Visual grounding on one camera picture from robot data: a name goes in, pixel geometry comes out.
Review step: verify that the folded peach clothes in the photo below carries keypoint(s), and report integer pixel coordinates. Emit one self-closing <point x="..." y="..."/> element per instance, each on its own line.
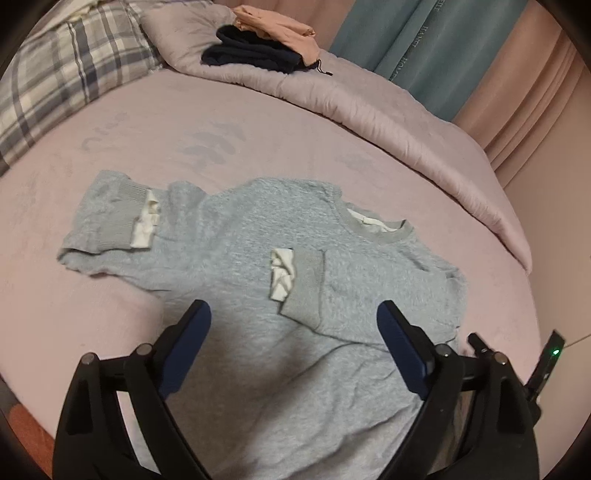
<point x="277" y="25"/>

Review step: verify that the folded navy clothes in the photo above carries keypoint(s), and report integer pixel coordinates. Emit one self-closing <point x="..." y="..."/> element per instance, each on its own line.
<point x="249" y="48"/>

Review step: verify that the grey sweater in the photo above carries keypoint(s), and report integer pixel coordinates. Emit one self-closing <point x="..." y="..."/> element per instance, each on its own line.
<point x="277" y="221"/>

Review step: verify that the teal curtain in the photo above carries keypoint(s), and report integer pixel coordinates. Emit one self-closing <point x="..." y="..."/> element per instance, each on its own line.
<point x="415" y="37"/>

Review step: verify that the bed with pink sheet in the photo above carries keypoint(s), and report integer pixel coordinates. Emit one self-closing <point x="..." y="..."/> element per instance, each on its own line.
<point x="138" y="138"/>

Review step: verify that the plaid pillow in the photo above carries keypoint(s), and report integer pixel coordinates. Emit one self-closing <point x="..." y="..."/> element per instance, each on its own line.
<point x="60" y="69"/>

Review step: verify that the pink quilt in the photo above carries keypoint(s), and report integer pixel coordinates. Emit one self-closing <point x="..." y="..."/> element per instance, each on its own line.
<point x="369" y="120"/>

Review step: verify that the orange rug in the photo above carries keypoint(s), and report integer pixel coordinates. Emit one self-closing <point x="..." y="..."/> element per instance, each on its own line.
<point x="27" y="424"/>

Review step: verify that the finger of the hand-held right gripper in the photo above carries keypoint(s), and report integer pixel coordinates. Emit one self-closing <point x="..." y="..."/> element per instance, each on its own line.
<point x="479" y="345"/>

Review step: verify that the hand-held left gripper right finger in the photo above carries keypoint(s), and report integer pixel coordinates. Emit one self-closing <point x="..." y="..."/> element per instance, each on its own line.
<point x="401" y="350"/>

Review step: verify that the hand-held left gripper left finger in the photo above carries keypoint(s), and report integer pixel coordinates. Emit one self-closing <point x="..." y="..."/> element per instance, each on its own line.
<point x="184" y="350"/>

